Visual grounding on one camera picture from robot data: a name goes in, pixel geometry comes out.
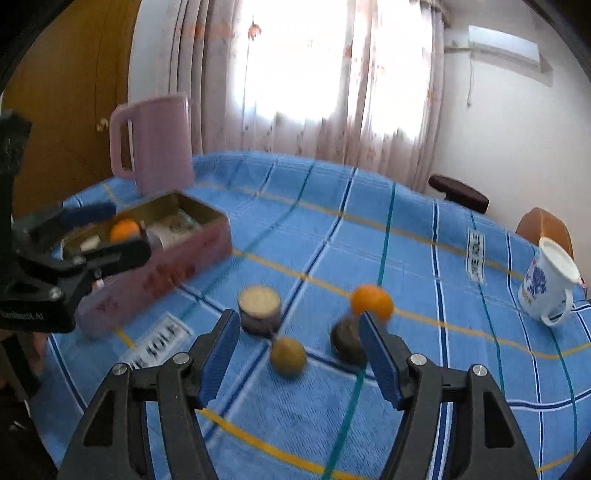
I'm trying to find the orange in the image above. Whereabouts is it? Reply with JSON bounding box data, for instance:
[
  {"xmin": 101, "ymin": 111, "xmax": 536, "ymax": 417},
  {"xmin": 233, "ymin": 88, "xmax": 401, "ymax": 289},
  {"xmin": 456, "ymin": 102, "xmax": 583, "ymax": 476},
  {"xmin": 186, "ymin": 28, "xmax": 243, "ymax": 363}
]
[
  {"xmin": 109, "ymin": 219, "xmax": 141, "ymax": 243},
  {"xmin": 349, "ymin": 284, "xmax": 394, "ymax": 322}
]

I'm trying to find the half cut dark fruit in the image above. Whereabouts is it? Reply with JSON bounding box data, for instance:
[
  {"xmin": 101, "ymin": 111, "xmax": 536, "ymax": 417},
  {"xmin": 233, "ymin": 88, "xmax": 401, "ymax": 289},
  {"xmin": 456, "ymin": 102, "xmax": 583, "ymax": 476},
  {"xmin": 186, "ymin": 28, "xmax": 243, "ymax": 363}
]
[{"xmin": 79, "ymin": 235, "xmax": 101, "ymax": 252}]

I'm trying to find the pink metal tin box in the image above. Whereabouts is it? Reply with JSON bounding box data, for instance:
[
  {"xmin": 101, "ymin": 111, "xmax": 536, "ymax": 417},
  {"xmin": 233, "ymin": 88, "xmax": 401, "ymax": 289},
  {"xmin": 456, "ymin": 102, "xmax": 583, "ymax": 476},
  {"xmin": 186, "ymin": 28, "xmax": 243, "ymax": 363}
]
[{"xmin": 62, "ymin": 191, "xmax": 232, "ymax": 338}]

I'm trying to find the dark passion fruit back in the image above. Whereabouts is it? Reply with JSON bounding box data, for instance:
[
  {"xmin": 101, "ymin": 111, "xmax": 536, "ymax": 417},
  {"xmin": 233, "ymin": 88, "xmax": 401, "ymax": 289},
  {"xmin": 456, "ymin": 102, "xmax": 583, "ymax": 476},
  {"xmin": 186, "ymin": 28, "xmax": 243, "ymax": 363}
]
[{"xmin": 331, "ymin": 315, "xmax": 367, "ymax": 366}]

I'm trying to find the cut brown fruit stump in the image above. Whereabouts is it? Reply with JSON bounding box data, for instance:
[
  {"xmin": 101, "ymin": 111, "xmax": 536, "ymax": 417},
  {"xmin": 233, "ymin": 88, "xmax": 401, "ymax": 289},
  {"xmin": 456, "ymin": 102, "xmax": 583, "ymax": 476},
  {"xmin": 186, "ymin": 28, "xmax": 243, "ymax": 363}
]
[{"xmin": 238, "ymin": 284, "xmax": 281, "ymax": 338}]

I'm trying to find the small yellow-green fruit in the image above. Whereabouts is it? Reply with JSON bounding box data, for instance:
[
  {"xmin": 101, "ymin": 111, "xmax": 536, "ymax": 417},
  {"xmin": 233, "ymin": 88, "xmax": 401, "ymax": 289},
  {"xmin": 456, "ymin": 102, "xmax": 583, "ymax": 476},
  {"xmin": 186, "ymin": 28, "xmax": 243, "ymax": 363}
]
[{"xmin": 270, "ymin": 337, "xmax": 308, "ymax": 378}]

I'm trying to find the paper card in tin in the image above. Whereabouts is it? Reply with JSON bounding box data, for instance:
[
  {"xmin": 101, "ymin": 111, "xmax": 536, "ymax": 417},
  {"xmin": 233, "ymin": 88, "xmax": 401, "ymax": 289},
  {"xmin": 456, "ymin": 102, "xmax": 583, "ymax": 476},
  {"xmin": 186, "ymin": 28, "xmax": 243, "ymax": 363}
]
[{"xmin": 146, "ymin": 209, "xmax": 201, "ymax": 249}]

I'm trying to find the pink electric kettle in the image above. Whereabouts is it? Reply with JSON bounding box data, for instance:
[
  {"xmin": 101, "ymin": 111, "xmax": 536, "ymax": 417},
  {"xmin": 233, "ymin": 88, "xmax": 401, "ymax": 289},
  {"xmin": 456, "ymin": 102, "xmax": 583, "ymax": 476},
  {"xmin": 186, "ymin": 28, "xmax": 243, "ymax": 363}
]
[{"xmin": 109, "ymin": 93, "xmax": 194, "ymax": 196}]

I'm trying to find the brown wooden door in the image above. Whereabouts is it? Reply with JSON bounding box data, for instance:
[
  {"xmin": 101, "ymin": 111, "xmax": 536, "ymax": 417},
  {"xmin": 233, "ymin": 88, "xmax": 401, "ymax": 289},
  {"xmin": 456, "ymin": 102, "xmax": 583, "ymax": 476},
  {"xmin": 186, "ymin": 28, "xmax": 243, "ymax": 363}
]
[{"xmin": 3, "ymin": 1, "xmax": 140, "ymax": 218}]

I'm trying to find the white blue floral mug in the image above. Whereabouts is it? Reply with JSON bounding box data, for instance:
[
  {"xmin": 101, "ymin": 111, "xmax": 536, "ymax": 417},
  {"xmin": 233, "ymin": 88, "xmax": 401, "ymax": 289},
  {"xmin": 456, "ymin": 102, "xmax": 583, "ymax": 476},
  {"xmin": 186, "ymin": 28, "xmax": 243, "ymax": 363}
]
[{"xmin": 518, "ymin": 237, "xmax": 581, "ymax": 328}]

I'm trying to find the blue plaid tablecloth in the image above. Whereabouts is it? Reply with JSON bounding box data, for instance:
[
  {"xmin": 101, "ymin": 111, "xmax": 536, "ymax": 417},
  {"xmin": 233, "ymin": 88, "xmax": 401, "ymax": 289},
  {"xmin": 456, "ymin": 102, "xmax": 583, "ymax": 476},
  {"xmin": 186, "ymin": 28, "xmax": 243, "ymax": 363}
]
[{"xmin": 32, "ymin": 153, "xmax": 590, "ymax": 479}]

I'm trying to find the orange wooden chair back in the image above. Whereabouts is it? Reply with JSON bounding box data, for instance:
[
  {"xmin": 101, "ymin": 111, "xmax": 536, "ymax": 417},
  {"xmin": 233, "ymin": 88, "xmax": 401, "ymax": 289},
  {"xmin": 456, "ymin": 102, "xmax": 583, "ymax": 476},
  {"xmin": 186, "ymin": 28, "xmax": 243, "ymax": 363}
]
[{"xmin": 516, "ymin": 207, "xmax": 574, "ymax": 258}]

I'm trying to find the dark round stool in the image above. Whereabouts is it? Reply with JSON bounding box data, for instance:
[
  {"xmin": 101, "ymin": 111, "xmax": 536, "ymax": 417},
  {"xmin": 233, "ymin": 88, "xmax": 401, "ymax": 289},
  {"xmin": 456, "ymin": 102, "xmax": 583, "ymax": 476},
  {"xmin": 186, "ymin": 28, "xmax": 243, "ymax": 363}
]
[{"xmin": 428, "ymin": 175, "xmax": 489, "ymax": 214}]

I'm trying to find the floral sheer curtain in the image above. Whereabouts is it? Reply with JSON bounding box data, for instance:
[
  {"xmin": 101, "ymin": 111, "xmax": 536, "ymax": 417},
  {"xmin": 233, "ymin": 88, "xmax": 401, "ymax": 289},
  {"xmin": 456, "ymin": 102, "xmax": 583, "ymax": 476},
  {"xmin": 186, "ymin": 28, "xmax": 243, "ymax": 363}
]
[{"xmin": 168, "ymin": 1, "xmax": 448, "ymax": 191}]

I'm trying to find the white air conditioner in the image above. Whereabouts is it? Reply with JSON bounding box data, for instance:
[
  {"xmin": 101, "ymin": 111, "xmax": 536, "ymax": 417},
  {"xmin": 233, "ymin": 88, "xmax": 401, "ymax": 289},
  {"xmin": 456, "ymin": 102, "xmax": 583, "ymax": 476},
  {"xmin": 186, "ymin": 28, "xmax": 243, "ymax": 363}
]
[{"xmin": 468, "ymin": 25, "xmax": 541, "ymax": 68}]

